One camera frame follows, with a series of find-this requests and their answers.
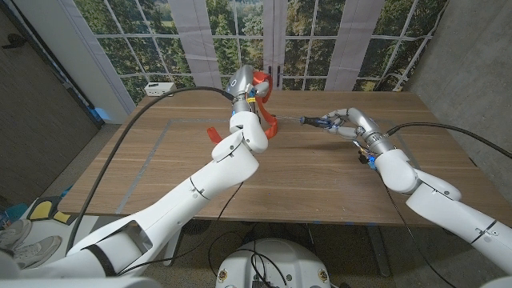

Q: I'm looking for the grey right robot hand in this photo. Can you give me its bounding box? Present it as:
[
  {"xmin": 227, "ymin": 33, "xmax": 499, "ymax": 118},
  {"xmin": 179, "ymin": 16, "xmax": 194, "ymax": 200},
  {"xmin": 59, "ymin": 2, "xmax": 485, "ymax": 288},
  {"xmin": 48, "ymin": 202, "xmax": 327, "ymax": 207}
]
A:
[{"xmin": 319, "ymin": 106, "xmax": 382, "ymax": 142}]

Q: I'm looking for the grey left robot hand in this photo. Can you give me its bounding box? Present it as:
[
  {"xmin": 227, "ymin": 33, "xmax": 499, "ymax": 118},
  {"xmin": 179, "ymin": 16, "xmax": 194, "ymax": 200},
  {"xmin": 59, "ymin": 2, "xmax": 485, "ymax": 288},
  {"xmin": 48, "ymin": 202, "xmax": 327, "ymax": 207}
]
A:
[{"xmin": 224, "ymin": 64, "xmax": 271, "ymax": 115}]

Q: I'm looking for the blue black handled screwdriver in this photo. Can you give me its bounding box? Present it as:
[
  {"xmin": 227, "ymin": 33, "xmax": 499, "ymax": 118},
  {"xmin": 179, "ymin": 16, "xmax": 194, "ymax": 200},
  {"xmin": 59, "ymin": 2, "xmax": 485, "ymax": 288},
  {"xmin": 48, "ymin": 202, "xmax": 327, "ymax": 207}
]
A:
[{"xmin": 275, "ymin": 114, "xmax": 337, "ymax": 130}]

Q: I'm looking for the orange ribbon spool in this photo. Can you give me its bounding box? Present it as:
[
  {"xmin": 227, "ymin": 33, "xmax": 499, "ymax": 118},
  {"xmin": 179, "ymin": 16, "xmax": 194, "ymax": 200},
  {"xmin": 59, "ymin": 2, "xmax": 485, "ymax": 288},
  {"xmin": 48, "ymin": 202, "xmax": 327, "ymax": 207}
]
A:
[{"xmin": 206, "ymin": 70, "xmax": 279, "ymax": 145}]

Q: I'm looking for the printed window forest backdrop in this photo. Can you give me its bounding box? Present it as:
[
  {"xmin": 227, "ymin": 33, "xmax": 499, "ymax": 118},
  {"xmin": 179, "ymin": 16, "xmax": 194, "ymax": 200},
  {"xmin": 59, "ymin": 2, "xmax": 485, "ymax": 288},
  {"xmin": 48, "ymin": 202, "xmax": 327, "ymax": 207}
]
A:
[{"xmin": 74, "ymin": 0, "xmax": 449, "ymax": 106}]

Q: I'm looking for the white power strip box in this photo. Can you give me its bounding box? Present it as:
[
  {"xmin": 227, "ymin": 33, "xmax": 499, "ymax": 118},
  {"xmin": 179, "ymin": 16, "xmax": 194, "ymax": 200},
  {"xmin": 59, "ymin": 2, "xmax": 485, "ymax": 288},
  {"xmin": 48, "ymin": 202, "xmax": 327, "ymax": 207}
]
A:
[{"xmin": 144, "ymin": 82, "xmax": 178, "ymax": 98}]

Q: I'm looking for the white table leg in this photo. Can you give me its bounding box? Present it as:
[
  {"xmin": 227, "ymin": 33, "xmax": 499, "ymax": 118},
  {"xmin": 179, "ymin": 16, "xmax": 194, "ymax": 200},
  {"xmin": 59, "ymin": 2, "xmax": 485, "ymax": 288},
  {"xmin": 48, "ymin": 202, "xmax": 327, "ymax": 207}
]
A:
[
  {"xmin": 162, "ymin": 230, "xmax": 184, "ymax": 267},
  {"xmin": 366, "ymin": 224, "xmax": 392, "ymax": 278}
]

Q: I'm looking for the black round base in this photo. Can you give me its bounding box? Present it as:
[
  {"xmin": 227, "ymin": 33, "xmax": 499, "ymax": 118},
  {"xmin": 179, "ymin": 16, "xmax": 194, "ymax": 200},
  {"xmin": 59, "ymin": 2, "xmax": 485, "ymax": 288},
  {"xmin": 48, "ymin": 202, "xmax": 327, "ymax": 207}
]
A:
[{"xmin": 182, "ymin": 218, "xmax": 212, "ymax": 236}]

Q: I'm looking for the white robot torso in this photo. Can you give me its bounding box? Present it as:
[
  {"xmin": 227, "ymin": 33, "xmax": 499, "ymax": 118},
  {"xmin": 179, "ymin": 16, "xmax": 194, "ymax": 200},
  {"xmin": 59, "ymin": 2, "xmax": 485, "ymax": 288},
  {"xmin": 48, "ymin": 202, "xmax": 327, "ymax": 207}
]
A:
[{"xmin": 214, "ymin": 238, "xmax": 332, "ymax": 288}]

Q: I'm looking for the yellow and black object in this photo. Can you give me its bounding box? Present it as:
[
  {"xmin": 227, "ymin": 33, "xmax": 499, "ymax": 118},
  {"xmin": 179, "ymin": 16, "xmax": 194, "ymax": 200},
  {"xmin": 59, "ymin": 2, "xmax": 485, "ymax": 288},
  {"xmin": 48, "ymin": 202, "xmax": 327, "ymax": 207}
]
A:
[{"xmin": 26, "ymin": 195, "xmax": 77, "ymax": 225}]

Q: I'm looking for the teal object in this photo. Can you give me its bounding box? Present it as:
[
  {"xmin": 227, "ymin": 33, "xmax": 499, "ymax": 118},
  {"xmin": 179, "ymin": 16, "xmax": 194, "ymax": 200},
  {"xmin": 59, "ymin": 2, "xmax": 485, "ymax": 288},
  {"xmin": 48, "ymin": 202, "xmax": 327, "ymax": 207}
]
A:
[{"xmin": 0, "ymin": 202, "xmax": 29, "ymax": 225}]

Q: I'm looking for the grey sneaker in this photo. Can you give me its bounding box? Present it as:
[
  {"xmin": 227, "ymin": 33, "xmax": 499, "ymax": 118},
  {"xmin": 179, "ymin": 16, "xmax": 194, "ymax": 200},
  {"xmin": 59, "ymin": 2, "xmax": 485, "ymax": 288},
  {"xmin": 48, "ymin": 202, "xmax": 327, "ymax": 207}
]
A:
[
  {"xmin": 0, "ymin": 218, "xmax": 34, "ymax": 251},
  {"xmin": 10, "ymin": 235, "xmax": 63, "ymax": 264}
]

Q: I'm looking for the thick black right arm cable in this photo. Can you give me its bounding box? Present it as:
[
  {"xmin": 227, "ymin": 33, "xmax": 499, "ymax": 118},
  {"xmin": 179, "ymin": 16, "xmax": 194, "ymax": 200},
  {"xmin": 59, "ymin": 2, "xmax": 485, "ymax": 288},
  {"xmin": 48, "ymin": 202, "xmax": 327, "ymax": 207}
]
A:
[{"xmin": 386, "ymin": 122, "xmax": 512, "ymax": 159}]

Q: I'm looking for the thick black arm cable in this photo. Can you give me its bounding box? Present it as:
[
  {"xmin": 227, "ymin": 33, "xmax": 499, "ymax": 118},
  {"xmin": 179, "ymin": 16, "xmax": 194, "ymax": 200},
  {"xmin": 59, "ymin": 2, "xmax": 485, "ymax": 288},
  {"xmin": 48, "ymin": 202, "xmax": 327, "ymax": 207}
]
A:
[
  {"xmin": 66, "ymin": 86, "xmax": 237, "ymax": 255},
  {"xmin": 386, "ymin": 122, "xmax": 512, "ymax": 159}
]

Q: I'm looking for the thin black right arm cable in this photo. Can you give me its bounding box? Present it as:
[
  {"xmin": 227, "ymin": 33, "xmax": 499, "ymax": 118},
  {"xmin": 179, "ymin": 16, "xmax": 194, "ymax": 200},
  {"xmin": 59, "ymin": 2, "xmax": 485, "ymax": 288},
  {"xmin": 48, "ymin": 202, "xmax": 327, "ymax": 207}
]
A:
[{"xmin": 382, "ymin": 182, "xmax": 458, "ymax": 288}]

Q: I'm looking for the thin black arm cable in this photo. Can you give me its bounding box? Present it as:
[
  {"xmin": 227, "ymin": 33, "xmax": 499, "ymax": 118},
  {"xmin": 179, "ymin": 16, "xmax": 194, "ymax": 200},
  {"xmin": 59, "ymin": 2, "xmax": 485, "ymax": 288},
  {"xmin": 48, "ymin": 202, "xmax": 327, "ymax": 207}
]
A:
[
  {"xmin": 382, "ymin": 182, "xmax": 458, "ymax": 288},
  {"xmin": 115, "ymin": 182, "xmax": 245, "ymax": 277}
]

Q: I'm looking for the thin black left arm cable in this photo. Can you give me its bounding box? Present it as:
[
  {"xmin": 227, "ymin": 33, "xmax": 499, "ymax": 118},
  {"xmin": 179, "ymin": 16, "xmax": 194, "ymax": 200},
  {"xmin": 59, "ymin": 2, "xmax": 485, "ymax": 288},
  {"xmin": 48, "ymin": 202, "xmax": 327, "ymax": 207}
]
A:
[{"xmin": 115, "ymin": 182, "xmax": 245, "ymax": 277}]

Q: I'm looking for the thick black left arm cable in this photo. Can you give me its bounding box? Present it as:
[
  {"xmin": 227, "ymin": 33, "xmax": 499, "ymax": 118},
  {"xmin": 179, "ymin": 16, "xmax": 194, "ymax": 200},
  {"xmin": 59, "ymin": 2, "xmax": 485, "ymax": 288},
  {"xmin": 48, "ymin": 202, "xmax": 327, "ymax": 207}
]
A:
[{"xmin": 66, "ymin": 86, "xmax": 237, "ymax": 255}]

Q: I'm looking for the black torso cable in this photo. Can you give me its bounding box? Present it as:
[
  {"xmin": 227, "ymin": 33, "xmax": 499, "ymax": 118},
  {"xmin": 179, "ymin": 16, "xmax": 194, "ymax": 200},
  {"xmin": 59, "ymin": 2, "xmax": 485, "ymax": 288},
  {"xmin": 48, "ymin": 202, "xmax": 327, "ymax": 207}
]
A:
[{"xmin": 235, "ymin": 248, "xmax": 289, "ymax": 287}]

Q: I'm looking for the black door handle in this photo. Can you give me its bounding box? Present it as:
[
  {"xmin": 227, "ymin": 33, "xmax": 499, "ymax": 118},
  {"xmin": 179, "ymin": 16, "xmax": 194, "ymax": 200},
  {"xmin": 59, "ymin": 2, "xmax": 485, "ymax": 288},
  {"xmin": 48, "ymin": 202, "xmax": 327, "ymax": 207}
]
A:
[{"xmin": 2, "ymin": 33, "xmax": 27, "ymax": 50}]

